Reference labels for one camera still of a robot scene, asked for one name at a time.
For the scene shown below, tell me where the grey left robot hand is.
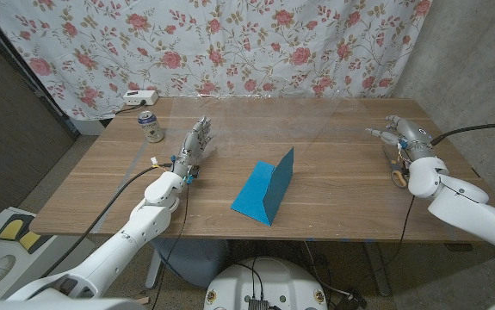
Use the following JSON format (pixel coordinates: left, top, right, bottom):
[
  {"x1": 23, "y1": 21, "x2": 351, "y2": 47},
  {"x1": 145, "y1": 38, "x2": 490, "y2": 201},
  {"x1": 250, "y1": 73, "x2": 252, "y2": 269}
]
[{"x1": 171, "y1": 115, "x2": 213, "y2": 184}]

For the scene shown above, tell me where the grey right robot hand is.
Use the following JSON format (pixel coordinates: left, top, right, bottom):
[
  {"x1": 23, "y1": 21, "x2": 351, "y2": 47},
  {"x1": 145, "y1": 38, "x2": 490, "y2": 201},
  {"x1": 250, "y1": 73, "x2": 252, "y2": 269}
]
[{"x1": 365, "y1": 115, "x2": 437, "y2": 163}]

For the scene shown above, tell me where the silver beverage can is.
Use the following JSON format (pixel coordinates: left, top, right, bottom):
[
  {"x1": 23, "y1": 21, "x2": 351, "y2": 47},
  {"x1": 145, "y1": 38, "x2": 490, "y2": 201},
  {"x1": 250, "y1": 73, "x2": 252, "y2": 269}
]
[{"x1": 137, "y1": 110, "x2": 165, "y2": 144}]

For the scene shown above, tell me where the white power strip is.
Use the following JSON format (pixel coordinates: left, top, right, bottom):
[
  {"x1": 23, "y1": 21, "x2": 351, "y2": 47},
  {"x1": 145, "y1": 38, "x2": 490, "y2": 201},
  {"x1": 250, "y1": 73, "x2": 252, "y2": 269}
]
[{"x1": 122, "y1": 90, "x2": 159, "y2": 107}]

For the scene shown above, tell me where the blue folded paper card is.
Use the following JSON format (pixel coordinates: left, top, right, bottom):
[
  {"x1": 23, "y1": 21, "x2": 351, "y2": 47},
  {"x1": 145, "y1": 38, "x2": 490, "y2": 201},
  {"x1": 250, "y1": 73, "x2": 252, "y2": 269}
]
[{"x1": 230, "y1": 146, "x2": 295, "y2": 227}]

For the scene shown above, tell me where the floral rose backdrop cloth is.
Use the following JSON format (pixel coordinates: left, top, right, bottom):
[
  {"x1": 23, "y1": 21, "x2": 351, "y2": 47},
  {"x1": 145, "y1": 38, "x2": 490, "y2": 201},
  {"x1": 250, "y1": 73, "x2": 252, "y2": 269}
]
[{"x1": 0, "y1": 0, "x2": 433, "y2": 121}]

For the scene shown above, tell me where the grey stool with white legs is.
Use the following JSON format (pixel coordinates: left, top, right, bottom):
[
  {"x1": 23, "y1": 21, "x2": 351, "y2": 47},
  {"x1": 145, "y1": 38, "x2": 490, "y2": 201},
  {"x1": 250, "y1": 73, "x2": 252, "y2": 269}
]
[{"x1": 145, "y1": 239, "x2": 231, "y2": 289}]

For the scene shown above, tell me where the grey table leg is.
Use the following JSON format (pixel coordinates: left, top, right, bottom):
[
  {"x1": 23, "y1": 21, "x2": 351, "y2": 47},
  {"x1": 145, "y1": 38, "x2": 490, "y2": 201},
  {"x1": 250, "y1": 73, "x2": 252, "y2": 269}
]
[{"x1": 362, "y1": 240, "x2": 393, "y2": 298}]

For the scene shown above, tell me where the white robot torso base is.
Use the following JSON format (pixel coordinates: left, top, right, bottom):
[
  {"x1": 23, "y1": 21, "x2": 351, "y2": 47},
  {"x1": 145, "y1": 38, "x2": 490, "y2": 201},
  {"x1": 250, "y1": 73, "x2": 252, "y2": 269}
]
[{"x1": 203, "y1": 257, "x2": 329, "y2": 310}]

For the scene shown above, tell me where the black power adapter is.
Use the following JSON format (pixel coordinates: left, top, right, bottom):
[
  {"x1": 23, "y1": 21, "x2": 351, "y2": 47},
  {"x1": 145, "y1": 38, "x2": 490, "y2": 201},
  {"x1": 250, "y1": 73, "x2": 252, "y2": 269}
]
[{"x1": 335, "y1": 288, "x2": 368, "y2": 310}]

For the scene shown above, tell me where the white floor platform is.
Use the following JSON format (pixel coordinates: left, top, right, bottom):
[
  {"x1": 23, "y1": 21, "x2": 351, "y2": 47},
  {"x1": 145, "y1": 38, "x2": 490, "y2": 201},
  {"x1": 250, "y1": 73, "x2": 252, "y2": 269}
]
[{"x1": 0, "y1": 206, "x2": 96, "y2": 302}]

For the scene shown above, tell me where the yellow black foot pedal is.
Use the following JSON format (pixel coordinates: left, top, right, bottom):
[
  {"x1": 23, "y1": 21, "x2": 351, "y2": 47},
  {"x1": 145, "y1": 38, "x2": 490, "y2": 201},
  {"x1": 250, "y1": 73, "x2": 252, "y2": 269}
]
[{"x1": 0, "y1": 214, "x2": 54, "y2": 255}]

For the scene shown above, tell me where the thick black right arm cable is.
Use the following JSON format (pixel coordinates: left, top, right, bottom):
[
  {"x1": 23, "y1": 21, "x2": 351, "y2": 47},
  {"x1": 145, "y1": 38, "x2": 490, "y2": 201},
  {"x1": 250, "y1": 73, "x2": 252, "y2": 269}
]
[{"x1": 430, "y1": 123, "x2": 495, "y2": 147}]

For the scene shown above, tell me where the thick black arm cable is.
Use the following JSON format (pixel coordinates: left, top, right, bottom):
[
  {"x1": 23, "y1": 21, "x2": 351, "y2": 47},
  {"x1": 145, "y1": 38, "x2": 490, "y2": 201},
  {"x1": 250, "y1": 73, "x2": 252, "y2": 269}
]
[
  {"x1": 42, "y1": 164, "x2": 174, "y2": 277},
  {"x1": 430, "y1": 123, "x2": 495, "y2": 147}
]

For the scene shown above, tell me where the black power strip cord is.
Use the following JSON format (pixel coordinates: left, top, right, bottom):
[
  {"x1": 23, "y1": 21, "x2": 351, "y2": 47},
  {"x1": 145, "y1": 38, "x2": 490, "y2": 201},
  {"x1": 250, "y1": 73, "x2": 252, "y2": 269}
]
[{"x1": 113, "y1": 99, "x2": 147, "y2": 116}]

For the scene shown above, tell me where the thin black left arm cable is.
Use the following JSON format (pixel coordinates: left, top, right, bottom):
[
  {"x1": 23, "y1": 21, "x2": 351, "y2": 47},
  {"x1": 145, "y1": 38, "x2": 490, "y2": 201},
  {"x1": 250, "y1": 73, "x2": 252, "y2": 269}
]
[{"x1": 150, "y1": 180, "x2": 190, "y2": 310}]

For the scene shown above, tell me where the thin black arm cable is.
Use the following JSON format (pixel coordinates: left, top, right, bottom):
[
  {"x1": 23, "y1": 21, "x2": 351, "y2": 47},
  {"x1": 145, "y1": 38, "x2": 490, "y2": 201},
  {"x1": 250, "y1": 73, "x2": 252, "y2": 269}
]
[
  {"x1": 384, "y1": 195, "x2": 416, "y2": 268},
  {"x1": 150, "y1": 180, "x2": 190, "y2": 310}
]

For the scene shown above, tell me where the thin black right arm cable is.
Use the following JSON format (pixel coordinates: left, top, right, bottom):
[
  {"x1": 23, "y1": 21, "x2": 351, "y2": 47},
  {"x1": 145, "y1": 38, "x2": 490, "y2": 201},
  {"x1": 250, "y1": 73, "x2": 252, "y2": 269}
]
[{"x1": 384, "y1": 195, "x2": 416, "y2": 268}]

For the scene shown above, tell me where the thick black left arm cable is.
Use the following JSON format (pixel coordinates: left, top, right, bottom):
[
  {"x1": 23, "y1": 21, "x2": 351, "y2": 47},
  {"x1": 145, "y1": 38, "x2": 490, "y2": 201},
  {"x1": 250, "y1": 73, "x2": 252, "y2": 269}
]
[{"x1": 42, "y1": 164, "x2": 174, "y2": 277}]

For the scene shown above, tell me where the black torso cable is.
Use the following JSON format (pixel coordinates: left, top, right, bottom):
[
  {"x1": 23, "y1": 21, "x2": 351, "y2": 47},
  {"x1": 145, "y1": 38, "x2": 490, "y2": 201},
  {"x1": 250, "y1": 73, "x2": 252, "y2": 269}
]
[{"x1": 233, "y1": 257, "x2": 265, "y2": 301}]

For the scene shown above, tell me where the black door frame strip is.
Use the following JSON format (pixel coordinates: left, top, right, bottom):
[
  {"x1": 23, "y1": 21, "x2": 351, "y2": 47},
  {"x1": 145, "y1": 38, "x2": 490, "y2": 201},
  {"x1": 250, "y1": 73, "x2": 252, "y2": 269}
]
[{"x1": 0, "y1": 6, "x2": 80, "y2": 140}]

